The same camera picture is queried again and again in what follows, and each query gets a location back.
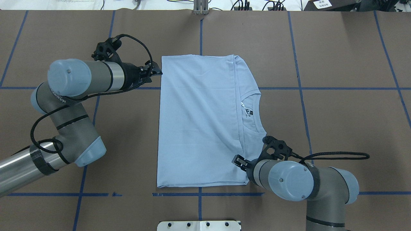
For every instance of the light blue t-shirt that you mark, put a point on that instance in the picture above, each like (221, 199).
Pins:
(209, 112)

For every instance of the aluminium frame post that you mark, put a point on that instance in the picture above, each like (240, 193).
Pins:
(200, 7)

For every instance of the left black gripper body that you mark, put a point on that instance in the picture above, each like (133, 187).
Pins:
(131, 75)

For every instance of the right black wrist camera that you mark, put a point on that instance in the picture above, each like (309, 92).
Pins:
(275, 149)

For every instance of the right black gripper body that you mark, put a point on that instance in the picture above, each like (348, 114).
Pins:
(249, 166)

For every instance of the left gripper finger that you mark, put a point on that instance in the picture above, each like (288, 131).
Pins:
(152, 69)

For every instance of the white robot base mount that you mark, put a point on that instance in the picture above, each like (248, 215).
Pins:
(213, 225)

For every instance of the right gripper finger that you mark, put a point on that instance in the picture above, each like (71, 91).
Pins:
(240, 162)

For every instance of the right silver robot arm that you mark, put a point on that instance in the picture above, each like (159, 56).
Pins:
(327, 190)

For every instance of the black box with label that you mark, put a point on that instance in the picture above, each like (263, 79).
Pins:
(332, 5)

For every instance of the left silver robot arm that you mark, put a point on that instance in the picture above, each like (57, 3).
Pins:
(65, 133)

